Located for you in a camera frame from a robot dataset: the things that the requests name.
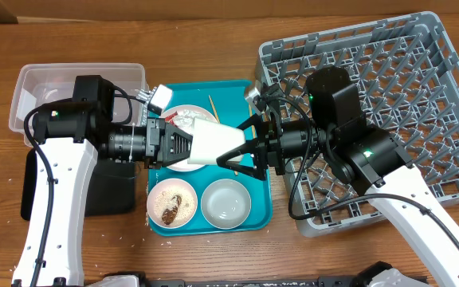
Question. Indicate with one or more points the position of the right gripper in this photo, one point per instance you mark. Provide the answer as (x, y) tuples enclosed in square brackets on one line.
[(268, 144)]

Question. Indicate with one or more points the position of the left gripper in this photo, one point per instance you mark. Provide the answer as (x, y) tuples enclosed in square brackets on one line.
[(158, 127)]

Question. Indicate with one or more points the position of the cream plastic cup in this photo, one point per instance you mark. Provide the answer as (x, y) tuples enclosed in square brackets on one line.
[(211, 140)]

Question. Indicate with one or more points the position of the pink bowl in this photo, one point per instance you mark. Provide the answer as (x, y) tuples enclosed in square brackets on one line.
[(161, 194)]

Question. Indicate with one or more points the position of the brown food scrap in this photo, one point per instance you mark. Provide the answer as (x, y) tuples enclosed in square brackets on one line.
[(170, 212)]

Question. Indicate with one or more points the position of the white tissue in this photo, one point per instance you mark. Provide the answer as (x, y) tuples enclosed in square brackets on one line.
[(185, 118)]

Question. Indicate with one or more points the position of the red snack wrapper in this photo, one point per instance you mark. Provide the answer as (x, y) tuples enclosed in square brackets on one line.
[(170, 118)]

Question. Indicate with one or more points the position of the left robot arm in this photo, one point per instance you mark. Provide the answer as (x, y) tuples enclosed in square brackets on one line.
[(68, 137)]

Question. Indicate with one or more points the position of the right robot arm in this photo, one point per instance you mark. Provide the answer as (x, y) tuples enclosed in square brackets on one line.
[(361, 155)]

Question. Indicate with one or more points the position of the grey dishwasher rack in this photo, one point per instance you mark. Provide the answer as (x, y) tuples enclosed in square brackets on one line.
[(407, 73)]

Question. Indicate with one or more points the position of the pink round plate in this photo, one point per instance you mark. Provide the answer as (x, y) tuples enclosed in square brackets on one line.
[(184, 166)]

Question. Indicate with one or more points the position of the teal plastic tray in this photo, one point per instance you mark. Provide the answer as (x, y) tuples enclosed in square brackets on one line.
[(229, 99)]

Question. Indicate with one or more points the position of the left wooden chopstick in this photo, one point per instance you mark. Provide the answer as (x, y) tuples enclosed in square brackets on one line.
[(216, 115)]

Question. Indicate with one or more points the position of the grey-white bowl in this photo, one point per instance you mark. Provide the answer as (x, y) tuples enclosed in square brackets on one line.
[(225, 204)]

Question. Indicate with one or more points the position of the black tray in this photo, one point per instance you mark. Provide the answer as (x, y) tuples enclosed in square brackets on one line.
[(111, 189)]

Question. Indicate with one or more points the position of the clear plastic bin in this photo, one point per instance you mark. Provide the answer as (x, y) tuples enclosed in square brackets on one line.
[(38, 84)]

